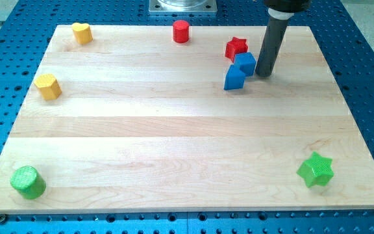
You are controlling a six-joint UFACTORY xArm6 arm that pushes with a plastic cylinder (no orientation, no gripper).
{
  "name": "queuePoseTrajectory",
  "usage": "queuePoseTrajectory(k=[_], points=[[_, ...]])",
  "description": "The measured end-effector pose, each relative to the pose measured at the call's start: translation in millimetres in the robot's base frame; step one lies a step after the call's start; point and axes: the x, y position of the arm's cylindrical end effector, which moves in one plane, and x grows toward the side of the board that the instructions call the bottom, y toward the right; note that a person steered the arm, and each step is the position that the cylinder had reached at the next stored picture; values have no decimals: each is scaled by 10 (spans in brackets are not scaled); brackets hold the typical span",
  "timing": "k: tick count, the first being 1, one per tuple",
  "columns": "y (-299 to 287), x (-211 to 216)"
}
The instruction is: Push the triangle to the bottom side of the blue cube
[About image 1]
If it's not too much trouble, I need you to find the red star block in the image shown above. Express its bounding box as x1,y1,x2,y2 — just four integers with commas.
225,37,248,62

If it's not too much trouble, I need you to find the light wooden board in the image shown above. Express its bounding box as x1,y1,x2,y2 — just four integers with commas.
0,25,374,214

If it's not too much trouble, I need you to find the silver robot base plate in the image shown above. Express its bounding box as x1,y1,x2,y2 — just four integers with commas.
149,0,218,13

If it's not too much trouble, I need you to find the blue cube block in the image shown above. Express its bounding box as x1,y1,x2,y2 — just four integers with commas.
234,52,256,77

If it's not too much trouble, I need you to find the yellow hexagon block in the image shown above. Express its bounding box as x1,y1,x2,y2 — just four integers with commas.
34,73,62,100

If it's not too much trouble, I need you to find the green star block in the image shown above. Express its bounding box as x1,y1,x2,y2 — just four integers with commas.
297,151,334,188

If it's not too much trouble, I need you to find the black robot arm end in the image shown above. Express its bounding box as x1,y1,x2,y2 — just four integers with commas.
264,0,312,13

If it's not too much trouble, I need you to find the green cylinder block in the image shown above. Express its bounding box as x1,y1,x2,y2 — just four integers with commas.
10,166,46,200

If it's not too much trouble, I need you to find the red cylinder block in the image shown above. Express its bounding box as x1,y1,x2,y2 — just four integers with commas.
172,20,190,43

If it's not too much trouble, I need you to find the blue triangle block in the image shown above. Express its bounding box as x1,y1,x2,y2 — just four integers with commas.
223,65,245,90

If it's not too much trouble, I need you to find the yellow heart block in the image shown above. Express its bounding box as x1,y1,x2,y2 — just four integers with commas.
71,22,93,45

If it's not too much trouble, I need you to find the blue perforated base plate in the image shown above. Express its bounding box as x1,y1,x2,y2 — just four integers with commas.
0,1,374,233

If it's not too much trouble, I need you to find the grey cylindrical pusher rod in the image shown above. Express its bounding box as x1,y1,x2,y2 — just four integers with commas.
255,8,294,77

